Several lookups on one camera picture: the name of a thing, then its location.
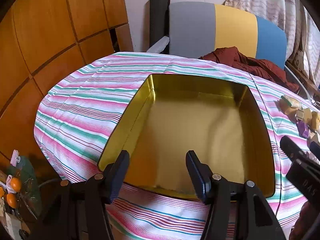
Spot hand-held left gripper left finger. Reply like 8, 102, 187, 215
32, 150, 130, 240

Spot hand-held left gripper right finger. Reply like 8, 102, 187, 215
185, 150, 287, 240

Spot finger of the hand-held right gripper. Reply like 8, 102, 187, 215
309, 141, 320, 162
279, 135, 309, 164

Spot gold tin box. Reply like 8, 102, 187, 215
97, 74, 276, 202

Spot purple snack packet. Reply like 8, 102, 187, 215
297, 121, 312, 138

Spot small cream box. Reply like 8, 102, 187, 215
296, 107, 313, 124

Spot wooden desk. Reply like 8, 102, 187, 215
287, 62, 320, 93

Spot striped tablecloth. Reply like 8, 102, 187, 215
34, 52, 320, 240

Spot red-brown jacket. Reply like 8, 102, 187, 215
199, 46, 300, 93

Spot cardboard box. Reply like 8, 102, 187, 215
291, 47, 310, 75

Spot oranges in plastic bag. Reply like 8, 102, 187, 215
5, 156, 42, 218

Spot white foam wrap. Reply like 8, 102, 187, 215
149, 36, 170, 54

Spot patterned curtain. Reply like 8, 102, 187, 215
225, 0, 320, 85

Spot grey yellow blue chair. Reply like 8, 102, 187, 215
168, 2, 287, 70

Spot wooden wardrobe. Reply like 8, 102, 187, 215
0, 0, 134, 178

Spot black rolled mat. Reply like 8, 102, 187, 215
149, 0, 168, 53

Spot grey cable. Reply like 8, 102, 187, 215
37, 179, 62, 188

